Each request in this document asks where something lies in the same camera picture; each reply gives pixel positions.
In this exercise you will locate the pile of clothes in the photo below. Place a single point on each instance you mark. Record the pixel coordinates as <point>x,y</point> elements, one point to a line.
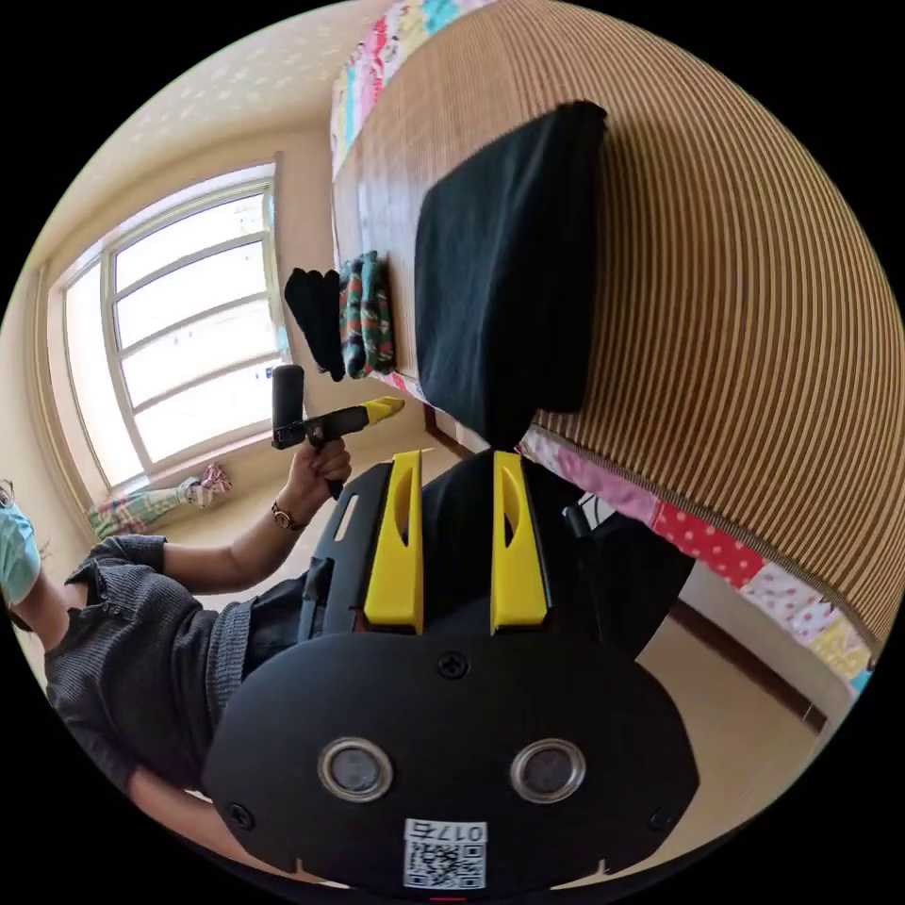
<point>353,318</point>

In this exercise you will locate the window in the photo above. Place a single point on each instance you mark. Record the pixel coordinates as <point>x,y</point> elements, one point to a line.
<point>184,325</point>

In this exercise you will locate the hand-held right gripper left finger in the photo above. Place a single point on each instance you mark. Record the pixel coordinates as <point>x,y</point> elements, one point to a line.
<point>391,566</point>

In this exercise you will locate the person's left hand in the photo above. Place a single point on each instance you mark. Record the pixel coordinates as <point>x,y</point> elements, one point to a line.
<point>322,467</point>

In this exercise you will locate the rolled patterned cloth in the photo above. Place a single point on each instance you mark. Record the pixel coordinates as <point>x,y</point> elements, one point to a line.
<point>162,498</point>

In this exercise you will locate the person's body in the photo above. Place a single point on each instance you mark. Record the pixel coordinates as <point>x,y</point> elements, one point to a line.
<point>134,650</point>

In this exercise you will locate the person's right forearm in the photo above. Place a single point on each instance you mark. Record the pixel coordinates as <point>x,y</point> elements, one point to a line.
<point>205,820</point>

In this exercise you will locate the black pants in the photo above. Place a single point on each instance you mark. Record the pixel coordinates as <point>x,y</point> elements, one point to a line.
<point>502,283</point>

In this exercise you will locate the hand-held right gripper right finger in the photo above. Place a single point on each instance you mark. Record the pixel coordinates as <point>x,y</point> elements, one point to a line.
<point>519,573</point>

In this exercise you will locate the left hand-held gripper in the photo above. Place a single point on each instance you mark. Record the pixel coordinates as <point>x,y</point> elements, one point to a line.
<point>332,426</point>

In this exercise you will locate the bed with striped woven mat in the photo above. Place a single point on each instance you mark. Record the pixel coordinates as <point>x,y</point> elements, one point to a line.
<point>728,297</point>

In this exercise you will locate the person's left forearm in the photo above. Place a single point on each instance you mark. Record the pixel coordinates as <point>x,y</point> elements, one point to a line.
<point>244,558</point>

